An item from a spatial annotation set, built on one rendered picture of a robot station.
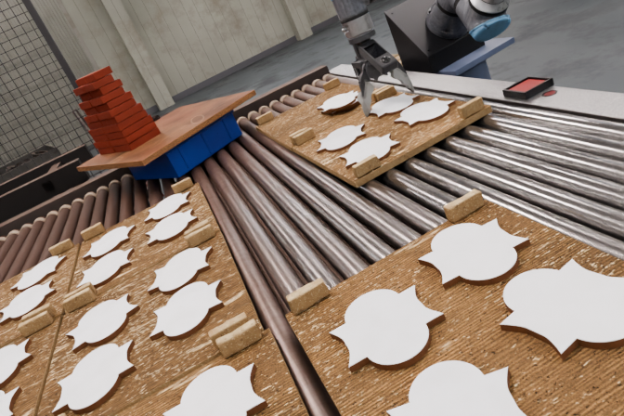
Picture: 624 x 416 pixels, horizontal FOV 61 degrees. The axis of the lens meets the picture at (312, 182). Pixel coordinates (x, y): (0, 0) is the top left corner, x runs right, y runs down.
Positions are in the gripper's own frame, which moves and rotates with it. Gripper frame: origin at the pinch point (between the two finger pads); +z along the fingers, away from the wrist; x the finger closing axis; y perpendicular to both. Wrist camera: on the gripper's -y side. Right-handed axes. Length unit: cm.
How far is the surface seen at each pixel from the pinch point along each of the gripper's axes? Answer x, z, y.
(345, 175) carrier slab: 26.9, 1.3, -25.8
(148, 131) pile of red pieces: 59, -15, 62
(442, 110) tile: -1.5, 0.4, -21.6
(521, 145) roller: 0.9, 4.2, -48.7
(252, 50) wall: -188, 34, 984
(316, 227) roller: 39, 3, -37
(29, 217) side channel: 114, -3, 90
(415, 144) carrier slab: 11.2, 1.5, -29.3
